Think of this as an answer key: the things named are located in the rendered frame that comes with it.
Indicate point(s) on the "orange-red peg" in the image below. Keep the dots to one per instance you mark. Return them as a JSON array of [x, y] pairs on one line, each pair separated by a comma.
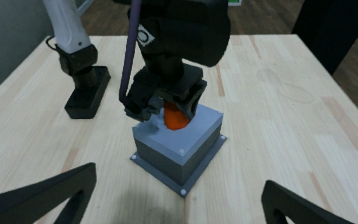
[[174, 118]]

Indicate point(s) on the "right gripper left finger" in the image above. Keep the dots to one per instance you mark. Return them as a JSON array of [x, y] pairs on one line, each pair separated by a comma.
[[28, 204]]

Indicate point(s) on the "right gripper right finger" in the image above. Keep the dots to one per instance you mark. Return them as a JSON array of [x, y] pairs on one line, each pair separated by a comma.
[[278, 202]]

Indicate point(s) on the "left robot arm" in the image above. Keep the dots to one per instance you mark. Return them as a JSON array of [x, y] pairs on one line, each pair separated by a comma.
[[196, 30]]

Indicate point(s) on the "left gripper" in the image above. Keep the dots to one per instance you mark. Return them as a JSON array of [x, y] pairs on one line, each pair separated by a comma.
[[175, 80]]

